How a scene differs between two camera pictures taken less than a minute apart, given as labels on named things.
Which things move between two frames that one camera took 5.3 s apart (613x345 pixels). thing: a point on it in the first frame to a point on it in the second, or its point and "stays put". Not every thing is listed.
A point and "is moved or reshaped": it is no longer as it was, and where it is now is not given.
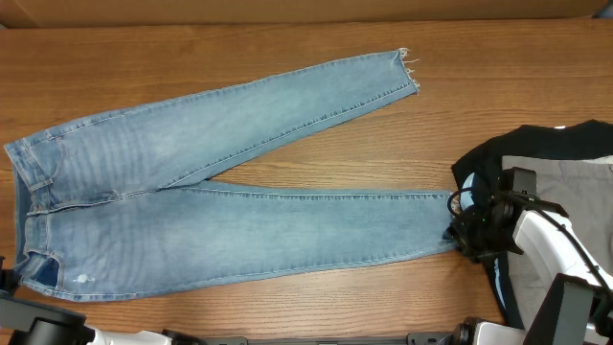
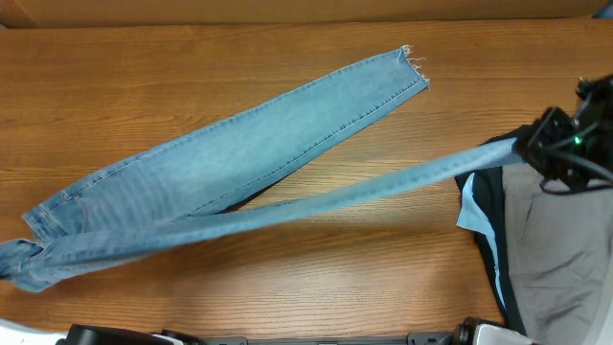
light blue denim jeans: x=98 y=212 is moved or reshaped
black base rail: x=180 y=337 stays put
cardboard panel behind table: x=45 y=13 stays put
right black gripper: x=465 y=235 to x=543 y=142
